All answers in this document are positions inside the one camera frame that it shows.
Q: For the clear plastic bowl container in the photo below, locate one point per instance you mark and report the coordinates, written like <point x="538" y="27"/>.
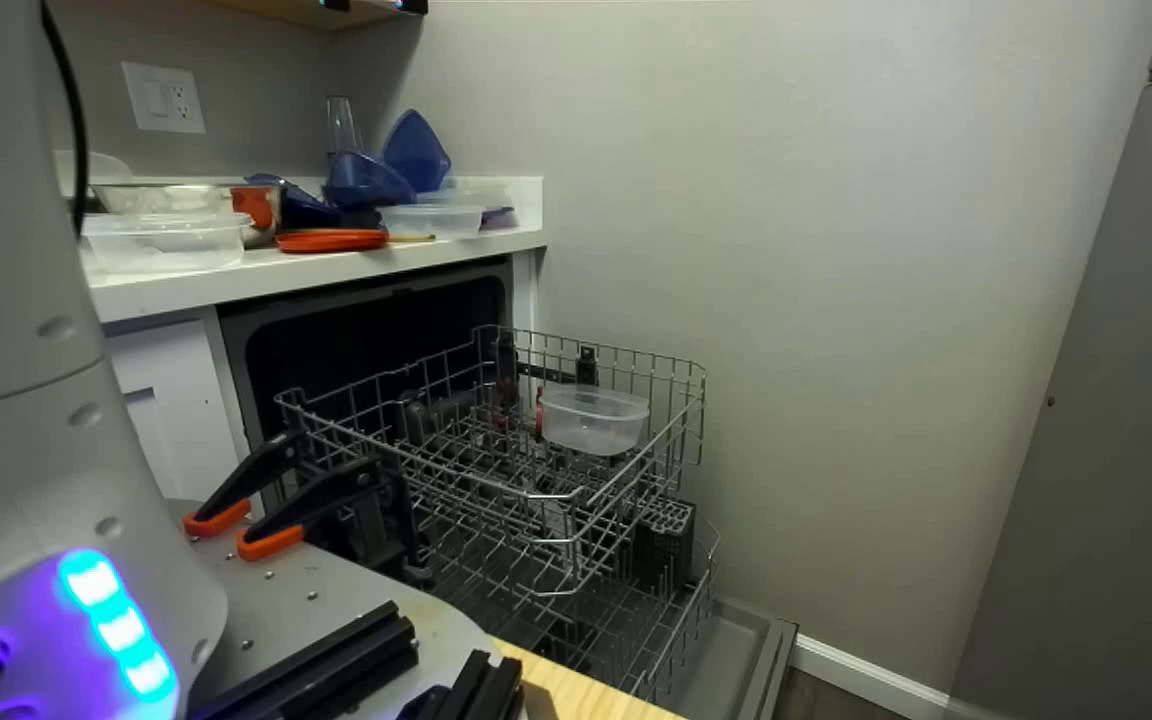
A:
<point x="595" y="423"/>

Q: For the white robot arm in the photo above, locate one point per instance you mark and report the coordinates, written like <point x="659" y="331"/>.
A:
<point x="106" y="613"/>

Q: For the open dishwasher door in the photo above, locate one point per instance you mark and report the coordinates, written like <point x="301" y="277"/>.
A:
<point x="716" y="662"/>

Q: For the black cutlery basket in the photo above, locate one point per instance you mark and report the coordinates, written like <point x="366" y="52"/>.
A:
<point x="660" y="555"/>

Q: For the orange plastic lid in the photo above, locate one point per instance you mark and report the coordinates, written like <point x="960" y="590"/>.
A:
<point x="308" y="243"/>

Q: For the black extrusion rails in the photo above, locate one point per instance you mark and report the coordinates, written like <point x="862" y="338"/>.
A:
<point x="326" y="679"/>

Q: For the white countertop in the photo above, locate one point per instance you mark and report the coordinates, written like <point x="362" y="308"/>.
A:
<point x="275" y="272"/>

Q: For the clear container on counter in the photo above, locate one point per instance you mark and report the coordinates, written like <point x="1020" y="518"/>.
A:
<point x="167" y="243"/>

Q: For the stainless refrigerator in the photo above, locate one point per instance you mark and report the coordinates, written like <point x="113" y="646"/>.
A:
<point x="1067" y="613"/>

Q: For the upper wire dishwasher rack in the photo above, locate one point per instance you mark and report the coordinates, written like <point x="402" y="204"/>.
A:
<point x="463" y="424"/>

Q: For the wire dishwasher rack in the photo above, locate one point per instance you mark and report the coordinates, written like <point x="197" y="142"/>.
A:
<point x="602" y="628"/>
<point x="463" y="424"/>

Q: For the lower wire dishwasher rack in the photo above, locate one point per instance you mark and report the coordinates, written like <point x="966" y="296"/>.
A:
<point x="602" y="628"/>

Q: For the white wall outlet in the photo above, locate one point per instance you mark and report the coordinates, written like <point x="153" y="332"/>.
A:
<point x="160" y="98"/>

